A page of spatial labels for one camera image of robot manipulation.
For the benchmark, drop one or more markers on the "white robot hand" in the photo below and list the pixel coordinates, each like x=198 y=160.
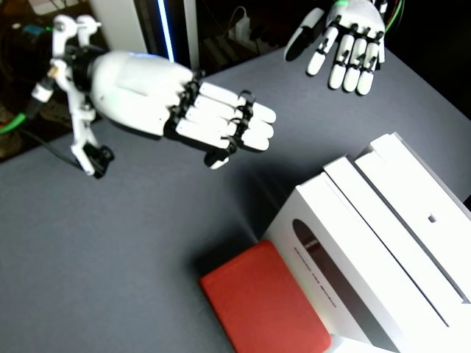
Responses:
x=140 y=92
x=353 y=14

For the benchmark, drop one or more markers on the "white column with blue light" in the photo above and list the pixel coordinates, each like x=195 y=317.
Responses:
x=125 y=22

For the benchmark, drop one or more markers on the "blue lit device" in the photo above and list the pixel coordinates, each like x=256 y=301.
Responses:
x=31 y=29

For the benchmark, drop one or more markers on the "grey table cloth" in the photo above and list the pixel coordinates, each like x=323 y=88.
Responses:
x=110 y=239

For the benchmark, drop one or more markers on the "plain white box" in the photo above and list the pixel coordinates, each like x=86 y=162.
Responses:
x=353 y=191

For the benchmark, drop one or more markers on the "white box with dark oval print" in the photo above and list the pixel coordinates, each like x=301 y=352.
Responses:
x=316 y=206

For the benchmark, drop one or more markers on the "red book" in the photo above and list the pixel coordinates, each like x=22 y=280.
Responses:
x=257 y=301

